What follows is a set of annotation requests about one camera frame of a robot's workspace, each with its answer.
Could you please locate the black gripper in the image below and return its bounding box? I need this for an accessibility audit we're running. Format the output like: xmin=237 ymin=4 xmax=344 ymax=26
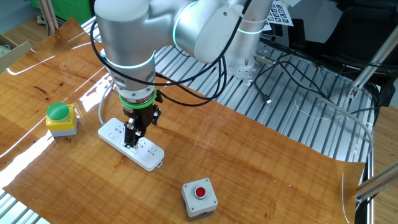
xmin=122 ymin=104 xmax=156 ymax=149

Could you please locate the aluminium profile bar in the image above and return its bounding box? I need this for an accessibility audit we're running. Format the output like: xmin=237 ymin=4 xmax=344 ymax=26
xmin=354 ymin=161 xmax=398 ymax=202

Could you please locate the white power strip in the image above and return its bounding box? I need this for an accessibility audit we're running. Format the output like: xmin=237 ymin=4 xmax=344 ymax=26
xmin=97 ymin=117 xmax=165 ymax=172

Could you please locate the cardboard box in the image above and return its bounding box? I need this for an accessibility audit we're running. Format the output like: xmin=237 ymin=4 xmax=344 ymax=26
xmin=0 ymin=32 xmax=34 ymax=75

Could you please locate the grey power strip cable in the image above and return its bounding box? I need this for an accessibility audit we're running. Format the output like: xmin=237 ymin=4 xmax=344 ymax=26
xmin=98 ymin=79 xmax=115 ymax=127

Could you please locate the green button yellow box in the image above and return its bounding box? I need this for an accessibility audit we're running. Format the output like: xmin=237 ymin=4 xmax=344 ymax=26
xmin=45 ymin=101 xmax=78 ymax=138

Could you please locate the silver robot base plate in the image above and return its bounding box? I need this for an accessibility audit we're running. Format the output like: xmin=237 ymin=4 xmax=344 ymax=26
xmin=226 ymin=42 xmax=266 ymax=84

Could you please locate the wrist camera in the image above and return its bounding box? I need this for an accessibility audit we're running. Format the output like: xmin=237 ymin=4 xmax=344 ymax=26
xmin=151 ymin=105 xmax=163 ymax=126

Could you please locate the slanted aluminium profile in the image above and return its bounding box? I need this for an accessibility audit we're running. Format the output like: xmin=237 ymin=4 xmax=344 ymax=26
xmin=347 ymin=24 xmax=398 ymax=100

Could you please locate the green flange ring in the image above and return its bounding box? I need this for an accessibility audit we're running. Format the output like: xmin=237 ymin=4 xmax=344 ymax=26
xmin=118 ymin=89 xmax=157 ymax=110

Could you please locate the wood grain table mat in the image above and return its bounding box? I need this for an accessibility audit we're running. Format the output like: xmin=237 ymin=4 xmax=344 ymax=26
xmin=0 ymin=17 xmax=366 ymax=224

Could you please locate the black usb cable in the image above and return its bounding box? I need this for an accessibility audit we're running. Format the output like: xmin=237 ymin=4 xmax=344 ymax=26
xmin=253 ymin=58 xmax=299 ymax=105

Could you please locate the black looped wrist cable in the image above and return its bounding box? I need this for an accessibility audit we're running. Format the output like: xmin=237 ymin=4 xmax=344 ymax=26
xmin=155 ymin=55 xmax=228 ymax=108

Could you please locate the clear grey hose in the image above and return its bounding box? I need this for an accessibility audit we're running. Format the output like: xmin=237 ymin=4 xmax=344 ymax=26
xmin=295 ymin=90 xmax=374 ymax=162

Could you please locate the wooden pole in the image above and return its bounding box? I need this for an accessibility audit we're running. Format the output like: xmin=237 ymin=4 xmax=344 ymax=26
xmin=37 ymin=0 xmax=60 ymax=35

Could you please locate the red button grey box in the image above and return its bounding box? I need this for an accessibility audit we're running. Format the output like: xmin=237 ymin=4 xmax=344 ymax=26
xmin=181 ymin=177 xmax=219 ymax=222

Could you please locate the printed marker sheet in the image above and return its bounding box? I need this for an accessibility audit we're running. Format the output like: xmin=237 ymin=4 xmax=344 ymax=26
xmin=262 ymin=0 xmax=295 ymax=32

